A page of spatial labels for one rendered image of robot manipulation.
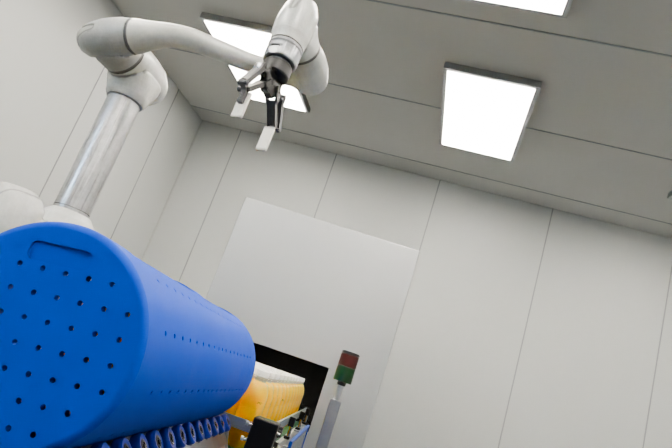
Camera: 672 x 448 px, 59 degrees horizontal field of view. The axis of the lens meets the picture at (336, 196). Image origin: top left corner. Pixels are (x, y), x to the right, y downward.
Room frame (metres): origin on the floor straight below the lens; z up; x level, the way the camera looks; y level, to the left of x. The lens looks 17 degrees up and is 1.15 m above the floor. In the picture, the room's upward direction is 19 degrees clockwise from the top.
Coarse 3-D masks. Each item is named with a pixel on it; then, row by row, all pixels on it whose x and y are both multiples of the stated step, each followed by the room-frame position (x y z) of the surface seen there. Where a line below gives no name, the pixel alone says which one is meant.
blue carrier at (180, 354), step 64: (0, 256) 0.78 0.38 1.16; (64, 256) 0.77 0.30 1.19; (128, 256) 0.77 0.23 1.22; (0, 320) 0.77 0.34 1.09; (64, 320) 0.76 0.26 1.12; (128, 320) 0.75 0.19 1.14; (192, 320) 0.98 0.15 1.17; (0, 384) 0.77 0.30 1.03; (64, 384) 0.76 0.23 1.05; (128, 384) 0.75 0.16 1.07; (192, 384) 1.04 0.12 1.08
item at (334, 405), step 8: (336, 400) 2.02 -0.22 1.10; (328, 408) 2.03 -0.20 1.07; (336, 408) 2.02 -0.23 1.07; (328, 416) 2.02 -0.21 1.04; (336, 416) 2.02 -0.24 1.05; (328, 424) 2.02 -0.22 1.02; (320, 432) 2.03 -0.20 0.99; (328, 432) 2.02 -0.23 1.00; (320, 440) 2.02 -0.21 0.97; (328, 440) 2.02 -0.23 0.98
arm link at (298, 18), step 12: (288, 0) 1.34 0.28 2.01; (300, 0) 1.32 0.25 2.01; (312, 0) 1.34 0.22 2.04; (288, 12) 1.32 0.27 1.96; (300, 12) 1.31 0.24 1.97; (312, 12) 1.33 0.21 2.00; (276, 24) 1.33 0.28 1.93; (288, 24) 1.31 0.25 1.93; (300, 24) 1.31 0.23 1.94; (312, 24) 1.34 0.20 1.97; (288, 36) 1.31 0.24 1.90; (300, 36) 1.32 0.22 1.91; (312, 36) 1.35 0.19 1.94; (312, 48) 1.38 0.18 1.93; (300, 60) 1.41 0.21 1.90
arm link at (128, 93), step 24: (144, 72) 1.63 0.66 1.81; (120, 96) 1.64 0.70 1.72; (144, 96) 1.67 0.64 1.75; (96, 120) 1.65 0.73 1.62; (120, 120) 1.65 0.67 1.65; (96, 144) 1.63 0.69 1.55; (120, 144) 1.67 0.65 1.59; (72, 168) 1.64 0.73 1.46; (96, 168) 1.63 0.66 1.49; (72, 192) 1.62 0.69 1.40; (96, 192) 1.66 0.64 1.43; (48, 216) 1.59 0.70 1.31; (72, 216) 1.60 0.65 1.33
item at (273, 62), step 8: (272, 56) 1.31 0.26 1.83; (272, 64) 1.31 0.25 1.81; (280, 64) 1.31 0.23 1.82; (288, 64) 1.32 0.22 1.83; (272, 72) 1.31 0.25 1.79; (280, 72) 1.31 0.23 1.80; (288, 72) 1.33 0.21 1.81; (264, 80) 1.31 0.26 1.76; (280, 80) 1.35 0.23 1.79; (264, 88) 1.32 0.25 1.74; (272, 88) 1.33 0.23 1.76; (280, 88) 1.36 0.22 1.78; (264, 96) 1.35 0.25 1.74; (272, 96) 1.34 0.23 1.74
